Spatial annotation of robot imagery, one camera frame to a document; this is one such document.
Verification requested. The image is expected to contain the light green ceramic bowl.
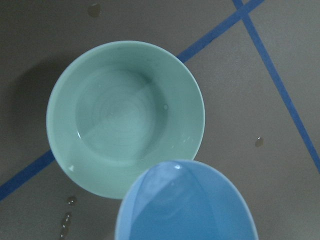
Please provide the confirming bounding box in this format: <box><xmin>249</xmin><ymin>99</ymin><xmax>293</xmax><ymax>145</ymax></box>
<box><xmin>46</xmin><ymin>40</ymin><xmax>205</xmax><ymax>199</ymax></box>

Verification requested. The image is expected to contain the light blue plastic cup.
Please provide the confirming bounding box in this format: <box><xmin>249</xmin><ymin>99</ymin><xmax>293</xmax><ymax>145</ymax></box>
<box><xmin>114</xmin><ymin>160</ymin><xmax>258</xmax><ymax>240</ymax></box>

